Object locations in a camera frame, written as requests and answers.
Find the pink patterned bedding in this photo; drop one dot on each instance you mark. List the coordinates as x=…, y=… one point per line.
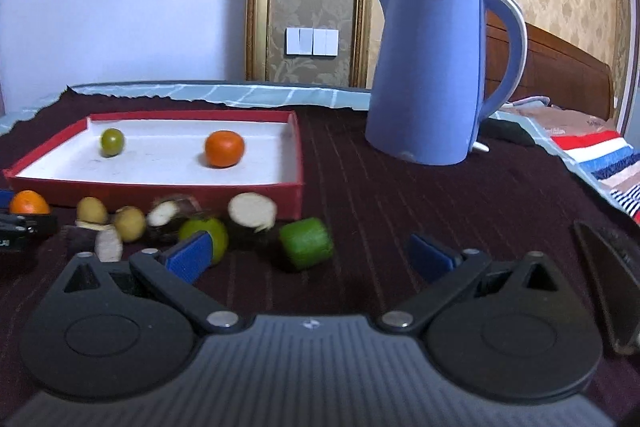
x=555, y=117

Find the black cloth item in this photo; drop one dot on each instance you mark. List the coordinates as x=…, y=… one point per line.
x=505, y=130

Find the dark cucumber piece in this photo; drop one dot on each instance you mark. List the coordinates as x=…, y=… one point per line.
x=107, y=244

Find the dark maroon striped cloth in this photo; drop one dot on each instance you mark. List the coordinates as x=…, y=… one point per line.
x=400, y=207

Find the white wall switch panel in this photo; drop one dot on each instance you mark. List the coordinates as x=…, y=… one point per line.
x=311, y=42

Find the blue electric kettle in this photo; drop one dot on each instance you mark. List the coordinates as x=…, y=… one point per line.
x=425, y=72

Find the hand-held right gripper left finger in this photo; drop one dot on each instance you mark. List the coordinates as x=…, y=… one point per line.
x=187, y=258

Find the black glossy object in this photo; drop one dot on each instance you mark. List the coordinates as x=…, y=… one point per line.
x=605, y=287

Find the red cardboard box tray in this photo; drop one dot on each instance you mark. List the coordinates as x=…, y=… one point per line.
x=165, y=157

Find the wooden headboard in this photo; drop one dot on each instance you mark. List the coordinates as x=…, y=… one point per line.
x=550, y=67

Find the small yellow potato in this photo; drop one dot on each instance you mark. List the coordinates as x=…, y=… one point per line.
x=129, y=222
x=91, y=209

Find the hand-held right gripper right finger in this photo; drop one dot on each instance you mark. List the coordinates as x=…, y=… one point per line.
x=430, y=258

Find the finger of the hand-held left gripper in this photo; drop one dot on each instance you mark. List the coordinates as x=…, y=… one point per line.
x=5, y=198
x=30, y=226

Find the red white blue striped blanket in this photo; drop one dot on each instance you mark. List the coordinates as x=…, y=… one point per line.
x=600, y=157

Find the green citrus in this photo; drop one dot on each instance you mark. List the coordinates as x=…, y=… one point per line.
x=218, y=234
x=111, y=142

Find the light blue checked sheet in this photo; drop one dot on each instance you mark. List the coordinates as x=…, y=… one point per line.
x=260, y=94

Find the orange tangerine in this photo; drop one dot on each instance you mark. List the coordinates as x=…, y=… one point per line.
x=29, y=203
x=224, y=148

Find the green cucumber piece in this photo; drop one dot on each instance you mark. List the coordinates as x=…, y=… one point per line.
x=306, y=243

